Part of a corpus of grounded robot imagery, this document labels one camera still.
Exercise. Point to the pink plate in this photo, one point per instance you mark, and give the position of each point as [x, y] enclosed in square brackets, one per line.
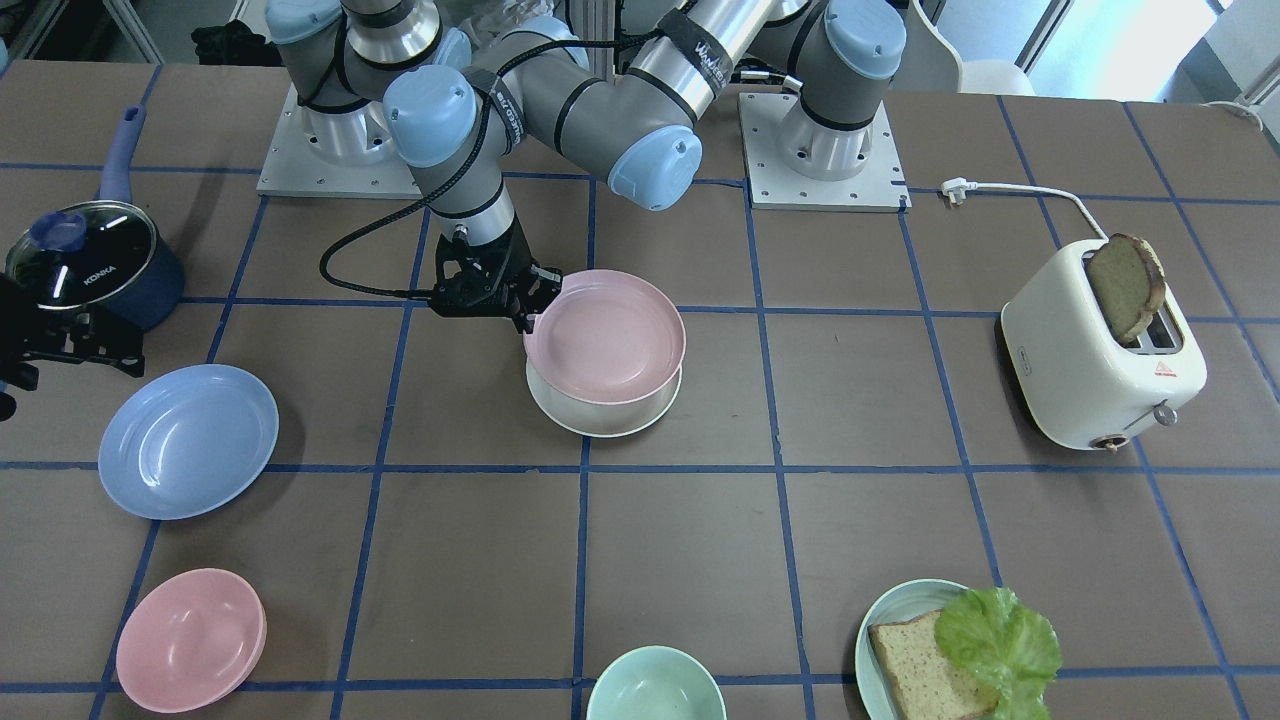
[608, 338]

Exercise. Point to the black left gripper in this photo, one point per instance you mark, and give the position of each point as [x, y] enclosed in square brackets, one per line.
[519, 262]

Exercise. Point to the cream white toaster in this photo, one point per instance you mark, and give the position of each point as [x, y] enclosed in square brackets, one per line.
[1082, 388]

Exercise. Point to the mint green bowl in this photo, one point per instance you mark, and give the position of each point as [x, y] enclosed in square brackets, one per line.
[656, 682]

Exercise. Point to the bread slice in toaster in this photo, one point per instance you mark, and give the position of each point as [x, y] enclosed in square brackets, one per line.
[1129, 283]

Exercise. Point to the green lettuce leaf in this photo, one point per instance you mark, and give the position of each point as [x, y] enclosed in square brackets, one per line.
[1013, 650]

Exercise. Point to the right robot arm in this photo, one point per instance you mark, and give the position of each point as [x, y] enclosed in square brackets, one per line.
[344, 54]

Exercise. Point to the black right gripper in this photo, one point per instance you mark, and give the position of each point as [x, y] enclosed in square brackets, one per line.
[22, 335]

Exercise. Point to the bread slice on plate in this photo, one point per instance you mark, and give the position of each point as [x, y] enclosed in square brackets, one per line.
[923, 683]

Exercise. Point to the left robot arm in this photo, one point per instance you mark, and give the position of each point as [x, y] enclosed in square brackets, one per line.
[452, 126]

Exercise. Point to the mint green plate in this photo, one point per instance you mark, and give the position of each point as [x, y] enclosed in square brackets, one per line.
[901, 603]

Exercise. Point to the glass pot lid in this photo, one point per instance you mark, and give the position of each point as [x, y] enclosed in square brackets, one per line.
[82, 254]

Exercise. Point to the blue plate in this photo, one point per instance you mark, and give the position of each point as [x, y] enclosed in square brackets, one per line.
[188, 442]

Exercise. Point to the dark blue saucepan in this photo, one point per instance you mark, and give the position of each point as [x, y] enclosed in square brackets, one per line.
[147, 301]

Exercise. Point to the pink bowl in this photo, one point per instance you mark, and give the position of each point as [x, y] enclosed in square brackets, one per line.
[191, 641]

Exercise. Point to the cream white plate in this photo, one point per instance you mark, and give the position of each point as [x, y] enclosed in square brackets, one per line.
[601, 420]

